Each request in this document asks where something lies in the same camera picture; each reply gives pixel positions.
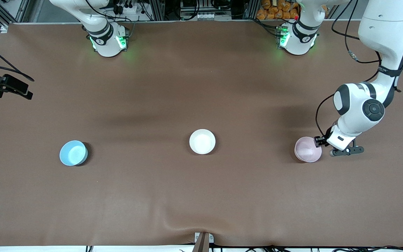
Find pink bowl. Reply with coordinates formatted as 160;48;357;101
294;136;322;163

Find blue bowl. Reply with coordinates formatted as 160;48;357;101
59;140;88;166

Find white bowl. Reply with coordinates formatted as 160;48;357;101
189;129;216;155

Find brown table cloth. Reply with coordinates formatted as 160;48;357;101
0;19;403;247

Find orange snack bags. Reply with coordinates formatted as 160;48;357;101
256;0;299;20

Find brown wooden strut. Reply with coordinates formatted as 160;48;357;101
192;233;210;252

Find white power strip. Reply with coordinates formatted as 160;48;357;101
186;12;223;21

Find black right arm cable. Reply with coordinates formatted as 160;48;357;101
0;38;35;82

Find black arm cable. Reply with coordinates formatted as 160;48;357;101
0;38;35;82
315;0;398;140

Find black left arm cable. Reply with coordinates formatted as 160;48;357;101
315;0;398;140

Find aluminium corner frame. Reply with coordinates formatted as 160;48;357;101
0;0;30;33

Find grey metal bracket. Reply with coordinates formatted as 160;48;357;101
195;232;214;244

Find aluminium frame post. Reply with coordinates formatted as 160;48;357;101
243;0;260;20
149;0;165;21

